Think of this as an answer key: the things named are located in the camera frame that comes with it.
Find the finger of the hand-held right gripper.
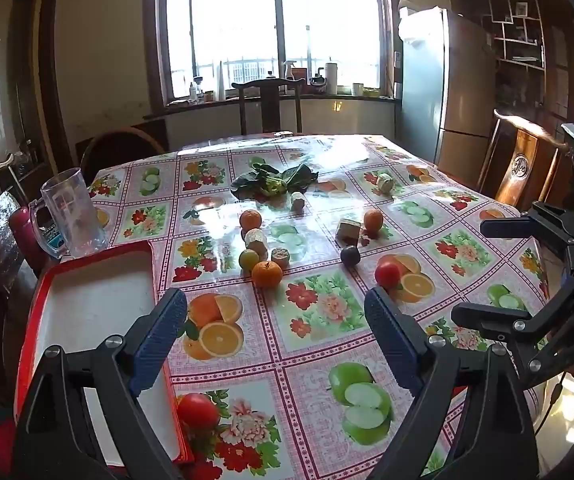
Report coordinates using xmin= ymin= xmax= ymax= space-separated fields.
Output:
xmin=480 ymin=201 xmax=574 ymax=262
xmin=450 ymin=269 xmax=574 ymax=389

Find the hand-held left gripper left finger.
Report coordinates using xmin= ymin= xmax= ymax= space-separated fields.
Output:
xmin=12 ymin=287 xmax=188 ymax=480

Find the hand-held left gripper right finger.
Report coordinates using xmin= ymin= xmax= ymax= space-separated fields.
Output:
xmin=364 ymin=286 xmax=538 ymax=480

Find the red tomato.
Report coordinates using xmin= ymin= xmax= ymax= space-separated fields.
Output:
xmin=374 ymin=262 xmax=402 ymax=289
xmin=176 ymin=393 xmax=221 ymax=430

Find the red tray with white inside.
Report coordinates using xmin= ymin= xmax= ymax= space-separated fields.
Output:
xmin=14 ymin=240 xmax=191 ymax=466

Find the blocky pale corn cob piece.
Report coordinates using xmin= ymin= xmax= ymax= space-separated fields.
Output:
xmin=336 ymin=218 xmax=362 ymax=247

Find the small orange mandarin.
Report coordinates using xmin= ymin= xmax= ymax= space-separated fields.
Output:
xmin=251 ymin=261 xmax=284 ymax=289

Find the carved brown wooden chair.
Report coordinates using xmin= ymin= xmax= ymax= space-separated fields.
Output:
xmin=476 ymin=109 xmax=570 ymax=211

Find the fruit and flower print tablecloth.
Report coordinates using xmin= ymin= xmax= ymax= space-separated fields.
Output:
xmin=80 ymin=132 xmax=552 ymax=480

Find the clear glass mug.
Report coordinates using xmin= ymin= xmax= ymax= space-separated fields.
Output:
xmin=29 ymin=167 xmax=111 ymax=261

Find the silver refrigerator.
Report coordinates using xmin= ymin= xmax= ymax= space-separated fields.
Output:
xmin=398 ymin=5 xmax=498 ymax=178

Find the wooden display shelf cabinet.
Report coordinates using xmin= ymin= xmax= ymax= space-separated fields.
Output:
xmin=449 ymin=0 xmax=574 ymax=126

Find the red bottle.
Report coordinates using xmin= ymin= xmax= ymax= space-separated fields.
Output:
xmin=8 ymin=206 xmax=54 ymax=272

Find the green leafy vegetable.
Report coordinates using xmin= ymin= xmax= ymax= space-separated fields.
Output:
xmin=230 ymin=162 xmax=319 ymax=198

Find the round-backed wooden chair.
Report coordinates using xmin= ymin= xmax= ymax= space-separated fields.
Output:
xmin=79 ymin=126 xmax=167 ymax=183

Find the dark straight-backed wooden chair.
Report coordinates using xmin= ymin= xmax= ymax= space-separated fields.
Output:
xmin=231 ymin=78 xmax=306 ymax=136

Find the dark windowsill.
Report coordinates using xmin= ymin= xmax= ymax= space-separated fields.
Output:
xmin=164 ymin=94 xmax=401 ymax=110

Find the large window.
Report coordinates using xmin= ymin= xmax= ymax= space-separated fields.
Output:
xmin=154 ymin=0 xmax=400 ymax=106

